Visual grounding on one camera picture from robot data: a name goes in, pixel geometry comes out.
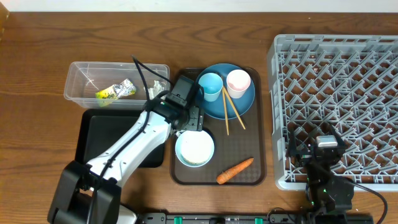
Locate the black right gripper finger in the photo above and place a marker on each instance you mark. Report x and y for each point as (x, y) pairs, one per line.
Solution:
(292, 145)
(340, 143)

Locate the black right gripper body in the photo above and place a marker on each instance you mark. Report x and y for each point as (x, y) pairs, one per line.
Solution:
(305, 155)

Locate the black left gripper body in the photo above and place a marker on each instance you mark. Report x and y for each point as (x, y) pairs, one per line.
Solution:
(195, 118)

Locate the light blue rice bowl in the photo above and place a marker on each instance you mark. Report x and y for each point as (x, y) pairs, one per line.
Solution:
(194, 148)

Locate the white paper napkin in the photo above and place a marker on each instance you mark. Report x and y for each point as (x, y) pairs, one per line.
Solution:
(157, 88)

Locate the yellow green snack wrapper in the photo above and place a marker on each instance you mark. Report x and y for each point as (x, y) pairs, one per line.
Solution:
(115, 92)

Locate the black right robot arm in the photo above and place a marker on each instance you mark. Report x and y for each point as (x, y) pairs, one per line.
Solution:
(331, 195)

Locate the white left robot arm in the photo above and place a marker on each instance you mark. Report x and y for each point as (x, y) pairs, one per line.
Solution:
(91, 192)

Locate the grey dishwasher rack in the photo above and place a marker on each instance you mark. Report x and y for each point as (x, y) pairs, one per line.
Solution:
(349, 81)

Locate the light blue cup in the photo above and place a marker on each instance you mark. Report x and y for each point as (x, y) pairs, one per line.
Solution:
(212, 84)

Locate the brown serving tray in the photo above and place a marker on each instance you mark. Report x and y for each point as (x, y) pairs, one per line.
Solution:
(230, 150)

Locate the pink cup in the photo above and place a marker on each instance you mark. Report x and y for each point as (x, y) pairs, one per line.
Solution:
(238, 81)

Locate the orange carrot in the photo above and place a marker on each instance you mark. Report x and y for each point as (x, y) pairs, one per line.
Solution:
(233, 171)

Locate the clear plastic bin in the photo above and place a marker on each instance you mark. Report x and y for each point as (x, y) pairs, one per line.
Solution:
(84, 79)

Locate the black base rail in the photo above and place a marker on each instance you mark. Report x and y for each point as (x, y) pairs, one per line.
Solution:
(275, 217)

